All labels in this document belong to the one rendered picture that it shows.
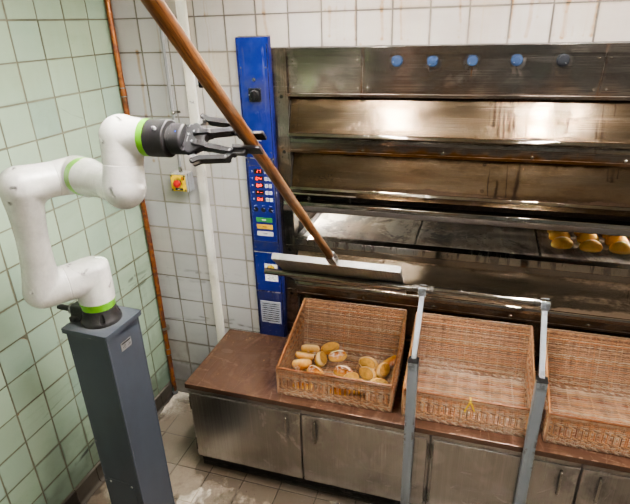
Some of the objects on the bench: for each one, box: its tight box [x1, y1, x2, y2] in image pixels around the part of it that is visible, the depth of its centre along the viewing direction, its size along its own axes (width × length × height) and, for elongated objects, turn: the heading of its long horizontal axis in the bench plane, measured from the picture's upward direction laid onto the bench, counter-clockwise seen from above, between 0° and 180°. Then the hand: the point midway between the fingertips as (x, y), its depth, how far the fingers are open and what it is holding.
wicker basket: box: [276, 298, 408, 413], centre depth 257 cm, size 49×56×28 cm
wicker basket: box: [537, 328, 630, 461], centre depth 223 cm, size 49×56×28 cm
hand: (249, 142), depth 122 cm, fingers closed on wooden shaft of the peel, 3 cm apart
